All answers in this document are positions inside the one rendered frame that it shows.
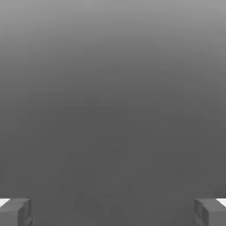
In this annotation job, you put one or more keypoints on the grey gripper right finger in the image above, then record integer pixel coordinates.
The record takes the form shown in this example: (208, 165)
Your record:
(210, 211)

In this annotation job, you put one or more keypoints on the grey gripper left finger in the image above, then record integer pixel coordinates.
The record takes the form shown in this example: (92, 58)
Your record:
(15, 211)

